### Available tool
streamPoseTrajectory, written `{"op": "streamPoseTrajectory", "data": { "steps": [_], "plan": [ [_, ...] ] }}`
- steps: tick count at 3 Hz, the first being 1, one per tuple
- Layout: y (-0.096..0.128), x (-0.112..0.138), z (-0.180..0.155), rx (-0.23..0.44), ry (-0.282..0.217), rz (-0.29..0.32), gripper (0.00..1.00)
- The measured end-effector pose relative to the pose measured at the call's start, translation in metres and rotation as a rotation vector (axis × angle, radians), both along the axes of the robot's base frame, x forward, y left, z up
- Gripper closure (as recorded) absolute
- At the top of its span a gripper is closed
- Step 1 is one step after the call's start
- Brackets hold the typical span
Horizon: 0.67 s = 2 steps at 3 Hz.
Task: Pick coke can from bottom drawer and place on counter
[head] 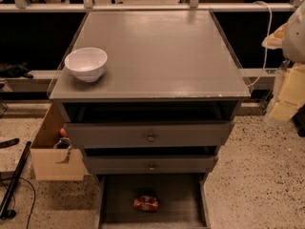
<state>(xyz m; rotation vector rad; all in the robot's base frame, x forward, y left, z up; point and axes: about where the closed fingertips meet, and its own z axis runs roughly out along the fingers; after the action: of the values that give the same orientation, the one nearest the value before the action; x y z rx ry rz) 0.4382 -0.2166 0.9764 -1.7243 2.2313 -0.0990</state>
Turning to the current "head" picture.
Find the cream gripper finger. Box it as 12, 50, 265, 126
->
264, 64, 305, 125

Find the red coke can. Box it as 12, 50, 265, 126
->
133, 195, 159, 212

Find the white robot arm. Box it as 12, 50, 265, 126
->
262, 2, 305, 126

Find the grey drawer cabinet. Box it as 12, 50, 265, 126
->
47, 9, 253, 229

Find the grey top drawer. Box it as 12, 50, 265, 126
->
65, 122, 234, 148

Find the grey drawer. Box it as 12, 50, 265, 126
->
83, 156, 218, 175
94, 174, 212, 229
65, 122, 234, 148

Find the grey bottom drawer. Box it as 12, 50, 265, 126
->
94, 174, 212, 229

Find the grey middle drawer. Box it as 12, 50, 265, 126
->
83, 156, 218, 175

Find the white bowl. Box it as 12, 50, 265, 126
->
64, 48, 108, 82

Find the orange ball in box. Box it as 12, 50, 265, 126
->
59, 128, 68, 137

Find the cardboard box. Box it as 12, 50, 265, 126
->
30, 104, 86, 181

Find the black cloth bundle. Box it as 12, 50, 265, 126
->
0, 63, 33, 78

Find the black pole stand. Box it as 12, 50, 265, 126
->
0, 141, 31, 219

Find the white cable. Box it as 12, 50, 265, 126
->
246, 0, 275, 89

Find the black floor cable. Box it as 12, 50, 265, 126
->
0, 175, 37, 229

